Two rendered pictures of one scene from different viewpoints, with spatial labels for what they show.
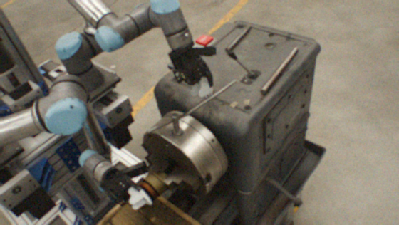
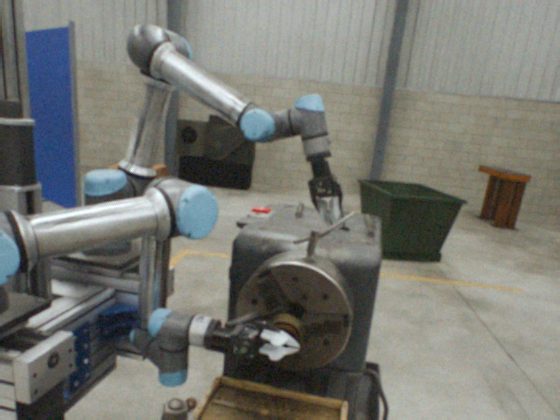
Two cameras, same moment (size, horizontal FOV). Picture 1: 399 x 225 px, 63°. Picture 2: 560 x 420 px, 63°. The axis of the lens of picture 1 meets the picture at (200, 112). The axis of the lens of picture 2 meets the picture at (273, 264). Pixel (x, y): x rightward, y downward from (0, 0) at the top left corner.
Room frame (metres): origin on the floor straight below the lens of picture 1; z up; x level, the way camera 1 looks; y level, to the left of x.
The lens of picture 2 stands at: (-0.15, 0.85, 1.59)
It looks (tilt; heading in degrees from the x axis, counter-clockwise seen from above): 18 degrees down; 324
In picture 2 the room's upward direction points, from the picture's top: 6 degrees clockwise
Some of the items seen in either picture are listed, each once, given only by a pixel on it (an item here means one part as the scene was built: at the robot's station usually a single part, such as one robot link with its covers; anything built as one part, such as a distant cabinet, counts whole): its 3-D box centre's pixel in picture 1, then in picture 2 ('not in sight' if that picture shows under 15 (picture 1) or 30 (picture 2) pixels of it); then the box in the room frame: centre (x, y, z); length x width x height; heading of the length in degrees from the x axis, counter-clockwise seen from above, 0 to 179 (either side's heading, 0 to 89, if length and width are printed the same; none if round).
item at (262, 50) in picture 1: (239, 96); (308, 274); (1.06, -0.18, 1.06); 0.59 x 0.48 x 0.39; 133
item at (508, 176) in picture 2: not in sight; (497, 195); (4.81, -8.04, 0.50); 1.61 x 0.44 x 1.00; 140
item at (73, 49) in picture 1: (74, 51); (106, 194); (1.24, 0.48, 1.33); 0.13 x 0.12 x 0.14; 128
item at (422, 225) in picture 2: not in sight; (401, 220); (3.79, -4.04, 0.43); 1.34 x 0.94 x 0.85; 152
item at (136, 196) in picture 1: (137, 197); (279, 341); (0.61, 0.26, 1.10); 0.09 x 0.06 x 0.03; 42
